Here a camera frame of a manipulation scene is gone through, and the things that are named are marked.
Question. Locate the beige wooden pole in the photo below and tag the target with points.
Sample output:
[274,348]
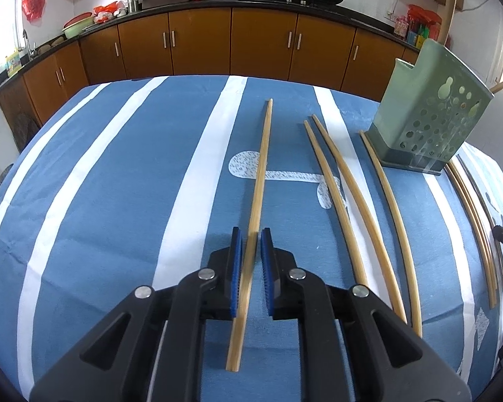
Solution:
[452,4]

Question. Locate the yellow detergent bottle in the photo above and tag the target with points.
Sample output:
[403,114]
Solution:
[13,63]

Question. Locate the green perforated utensil holder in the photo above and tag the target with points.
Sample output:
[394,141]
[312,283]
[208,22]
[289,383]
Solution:
[427,104]

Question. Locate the brown lower kitchen cabinets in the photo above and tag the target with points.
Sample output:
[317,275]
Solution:
[201,42]

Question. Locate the bright kitchen window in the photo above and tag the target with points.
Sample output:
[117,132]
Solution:
[0,37]

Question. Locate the red plastic bag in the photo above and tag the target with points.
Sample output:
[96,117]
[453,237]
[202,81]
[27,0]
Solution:
[34,4]

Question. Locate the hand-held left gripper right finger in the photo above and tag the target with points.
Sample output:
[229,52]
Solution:
[266,272]

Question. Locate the metal faucet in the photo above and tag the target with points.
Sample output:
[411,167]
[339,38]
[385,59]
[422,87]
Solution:
[26,44]

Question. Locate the red and white bags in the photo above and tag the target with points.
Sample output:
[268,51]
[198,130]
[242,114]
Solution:
[107,12]

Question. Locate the green basin with red lid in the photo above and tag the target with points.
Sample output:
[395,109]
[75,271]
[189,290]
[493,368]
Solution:
[77,29]

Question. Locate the condiment packets with red bag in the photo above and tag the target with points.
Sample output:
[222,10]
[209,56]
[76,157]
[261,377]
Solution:
[419,25]

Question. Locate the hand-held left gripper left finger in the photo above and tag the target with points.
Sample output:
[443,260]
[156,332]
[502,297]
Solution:
[236,268]

